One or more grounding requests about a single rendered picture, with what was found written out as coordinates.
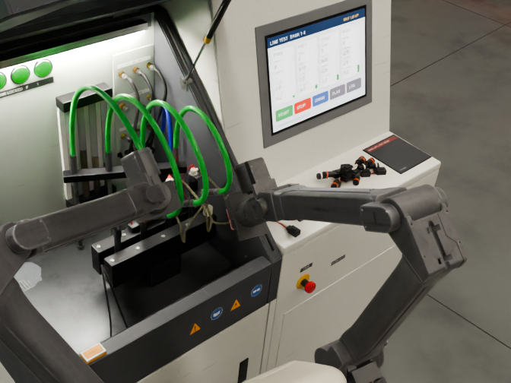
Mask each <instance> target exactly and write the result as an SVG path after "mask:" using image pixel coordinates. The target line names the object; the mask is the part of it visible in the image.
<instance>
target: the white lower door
mask: <svg viewBox="0 0 511 383"><path fill-rule="evenodd" d="M268 306H269V304H268V303H267V304H266V305H264V306H263V307H261V308H260V309H258V310H256V311H254V312H253V313H251V314H250V315H247V316H246V317H245V318H243V319H241V320H239V321H238V322H236V323H235V324H232V325H231V326H229V327H228V328H226V329H224V330H223V331H221V332H220V333H218V334H216V335H214V336H213V337H211V338H209V339H208V340H206V341H205V342H203V343H201V344H199V345H198V346H196V347H194V348H193V349H191V350H190V351H188V352H186V353H184V354H183V355H181V356H179V357H178V358H176V359H174V360H173V361H171V362H169V363H167V364H166V365H165V366H163V367H161V368H159V369H158V370H156V371H155V372H152V373H151V374H150V375H148V376H146V377H144V378H143V379H141V380H140V381H137V382H136V383H243V382H245V381H248V380H250V379H251V378H255V377H256V376H258V375H259V370H260V365H261V359H262V348H263V343H264V337H265V327H266V321H267V316H268Z"/></svg>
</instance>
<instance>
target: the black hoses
mask: <svg viewBox="0 0 511 383"><path fill-rule="evenodd" d="M154 71H156V72H157V73H158V75H159V77H160V79H161V81H162V83H163V88H164V95H163V101H164V102H166V99H167V84H166V82H165V80H164V78H163V75H162V74H161V73H160V71H159V70H158V69H157V68H155V69H154ZM140 75H141V76H142V77H143V78H144V79H145V81H146V83H147V85H148V87H149V90H150V93H151V99H150V102H151V101H153V100H154V92H153V88H152V86H151V83H150V81H149V80H148V77H147V76H146V74H144V73H140ZM126 80H127V81H129V83H130V84H131V86H132V88H133V90H134V92H135V95H136V99H137V100H138V101H139V102H140V97H139V94H138V90H137V88H136V86H135V84H134V82H133V81H132V79H131V78H129V77H127V78H126ZM162 111H163V107H162V106H161V107H160V109H159V112H158V114H157V117H156V119H155V122H156V123H157V122H158V120H159V118H160V115H161V113H162ZM138 116H139V109H138V108H137V107H136V114H135V123H134V127H133V128H134V130H135V132H136V128H137V124H138ZM148 123H149V122H148V121H147V125H148ZM147 125H146V128H147ZM149 125H150V130H151V131H150V134H149V135H148V138H147V140H146V142H145V148H146V147H149V148H150V149H151V150H152V151H151V153H152V154H154V153H155V149H154V148H153V147H152V144H153V141H154V129H153V128H152V127H151V124H150V123H149ZM128 142H129V143H130V145H129V149H128V150H125V152H124V154H125V155H129V154H130V153H131V152H134V151H137V148H135V144H134V142H133V140H132V139H131V140H130V139H129V140H128ZM149 142H150V143H149ZM117 157H120V158H121V159H122V158H123V155H122V153H121V152H119V153H118V154H117Z"/></svg>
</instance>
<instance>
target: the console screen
mask: <svg viewBox="0 0 511 383"><path fill-rule="evenodd" d="M372 22H373V0H344V1H342V2H337V3H334V4H331V5H327V6H324V7H321V8H317V9H314V10H311V11H307V12H304V13H301V14H297V15H294V16H291V17H287V18H284V19H281V20H279V21H274V22H271V23H268V24H264V25H261V26H258V27H255V46H256V56H257V66H258V77H259V96H260V106H261V117H262V137H263V147H264V149H265V148H267V147H270V146H272V145H274V144H277V143H279V142H281V141H284V140H286V139H288V138H291V137H293V136H295V135H298V134H300V133H302V132H304V131H307V130H309V129H311V128H314V127H316V126H318V125H321V124H323V123H325V122H328V121H330V120H332V119H335V118H337V117H339V116H342V115H344V114H346V113H348V112H351V111H353V110H355V109H358V108H360V107H362V106H365V105H367V104H369V103H371V102H372Z"/></svg>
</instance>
